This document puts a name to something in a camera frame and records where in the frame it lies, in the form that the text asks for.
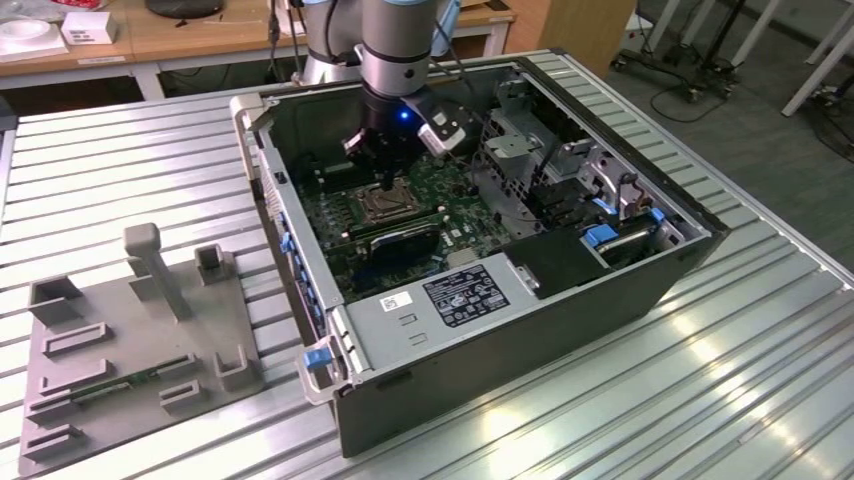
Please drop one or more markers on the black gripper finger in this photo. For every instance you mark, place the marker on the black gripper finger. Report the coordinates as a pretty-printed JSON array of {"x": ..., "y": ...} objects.
[{"x": 388, "y": 181}]

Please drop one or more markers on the silver CPU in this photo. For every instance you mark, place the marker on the silver CPU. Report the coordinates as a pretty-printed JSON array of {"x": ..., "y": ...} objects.
[{"x": 389, "y": 201}]

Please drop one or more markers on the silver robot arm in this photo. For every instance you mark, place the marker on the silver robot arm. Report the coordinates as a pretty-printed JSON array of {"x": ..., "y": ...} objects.
[{"x": 394, "y": 60}]

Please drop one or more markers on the CPU socket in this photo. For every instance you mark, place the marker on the CPU socket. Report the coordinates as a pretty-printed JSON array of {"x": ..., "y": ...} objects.
[{"x": 396, "y": 220}]

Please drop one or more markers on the RAM slot with white clips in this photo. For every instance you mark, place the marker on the RAM slot with white clips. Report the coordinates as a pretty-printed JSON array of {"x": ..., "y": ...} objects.
[
  {"x": 334, "y": 182},
  {"x": 334, "y": 170}
]

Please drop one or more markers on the blue slot retainer tab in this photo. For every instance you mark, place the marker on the blue slot retainer tab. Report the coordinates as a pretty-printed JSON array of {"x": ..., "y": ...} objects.
[{"x": 286, "y": 244}]

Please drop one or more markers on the black expansion card with fan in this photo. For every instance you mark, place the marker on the black expansion card with fan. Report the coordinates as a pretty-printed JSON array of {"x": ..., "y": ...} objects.
[{"x": 401, "y": 245}]

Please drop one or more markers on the green motherboard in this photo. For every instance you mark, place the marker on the green motherboard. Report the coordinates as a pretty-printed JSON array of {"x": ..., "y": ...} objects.
[{"x": 461, "y": 220}]

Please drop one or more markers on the perforated metal drive cage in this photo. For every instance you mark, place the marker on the perforated metal drive cage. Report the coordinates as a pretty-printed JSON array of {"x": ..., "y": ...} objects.
[{"x": 508, "y": 150}]

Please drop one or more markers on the small silver chipset heatsink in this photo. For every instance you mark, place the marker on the small silver chipset heatsink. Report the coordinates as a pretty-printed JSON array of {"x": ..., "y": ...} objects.
[{"x": 462, "y": 257}]

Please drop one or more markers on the white barcode sticker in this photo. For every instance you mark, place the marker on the white barcode sticker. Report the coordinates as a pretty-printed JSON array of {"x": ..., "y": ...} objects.
[{"x": 396, "y": 303}]

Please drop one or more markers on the black rating label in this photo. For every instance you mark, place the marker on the black rating label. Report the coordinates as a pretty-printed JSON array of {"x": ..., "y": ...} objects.
[{"x": 468, "y": 295}]

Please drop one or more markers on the grey power supply unit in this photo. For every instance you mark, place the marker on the grey power supply unit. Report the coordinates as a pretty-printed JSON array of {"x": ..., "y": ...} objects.
[{"x": 381, "y": 325}]

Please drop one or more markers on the black plastic shroud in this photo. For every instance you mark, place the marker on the black plastic shroud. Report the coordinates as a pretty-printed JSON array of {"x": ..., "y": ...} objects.
[{"x": 554, "y": 265}]

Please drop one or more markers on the small blue clip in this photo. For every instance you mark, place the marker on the small blue clip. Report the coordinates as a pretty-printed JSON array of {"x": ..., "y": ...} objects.
[
  {"x": 656, "y": 216},
  {"x": 601, "y": 205}
]

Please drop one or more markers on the wooden desk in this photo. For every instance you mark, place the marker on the wooden desk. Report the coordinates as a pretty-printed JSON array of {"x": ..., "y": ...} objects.
[{"x": 201, "y": 35}]

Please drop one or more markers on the wooden cabinet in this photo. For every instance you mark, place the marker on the wooden cabinet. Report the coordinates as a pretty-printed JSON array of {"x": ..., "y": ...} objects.
[{"x": 581, "y": 30}]

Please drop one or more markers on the blue case latch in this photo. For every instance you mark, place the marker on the blue case latch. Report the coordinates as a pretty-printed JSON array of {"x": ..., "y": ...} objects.
[{"x": 315, "y": 361}]

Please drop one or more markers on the black round object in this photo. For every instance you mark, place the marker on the black round object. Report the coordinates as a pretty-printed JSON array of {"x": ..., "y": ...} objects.
[{"x": 183, "y": 6}]

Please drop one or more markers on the black and grey PC case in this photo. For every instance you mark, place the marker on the black and grey PC case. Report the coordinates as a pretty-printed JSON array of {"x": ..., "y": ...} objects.
[{"x": 501, "y": 390}]

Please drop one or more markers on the white cardboard box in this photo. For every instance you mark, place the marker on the white cardboard box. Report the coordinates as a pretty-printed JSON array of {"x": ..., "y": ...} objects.
[{"x": 87, "y": 27}]

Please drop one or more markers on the grey parts rack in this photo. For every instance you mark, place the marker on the grey parts rack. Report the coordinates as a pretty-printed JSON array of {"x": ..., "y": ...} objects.
[{"x": 134, "y": 350}]

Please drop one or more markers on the black wheeled stand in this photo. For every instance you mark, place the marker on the black wheeled stand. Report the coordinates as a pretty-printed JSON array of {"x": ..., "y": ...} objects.
[{"x": 714, "y": 62}]

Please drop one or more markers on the red patterned bag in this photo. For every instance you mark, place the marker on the red patterned bag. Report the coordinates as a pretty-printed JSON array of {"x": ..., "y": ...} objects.
[{"x": 81, "y": 3}]

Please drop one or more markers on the white bowl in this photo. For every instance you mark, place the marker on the white bowl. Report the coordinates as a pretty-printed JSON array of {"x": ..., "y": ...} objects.
[{"x": 27, "y": 32}]

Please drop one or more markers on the green RAM stick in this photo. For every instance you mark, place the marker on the green RAM stick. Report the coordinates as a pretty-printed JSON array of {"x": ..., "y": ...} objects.
[{"x": 114, "y": 386}]

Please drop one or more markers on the white table leg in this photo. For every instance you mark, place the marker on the white table leg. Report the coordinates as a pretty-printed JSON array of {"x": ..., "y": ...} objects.
[{"x": 821, "y": 75}]

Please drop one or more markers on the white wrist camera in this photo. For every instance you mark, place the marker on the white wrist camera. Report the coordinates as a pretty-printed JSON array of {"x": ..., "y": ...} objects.
[{"x": 441, "y": 132}]

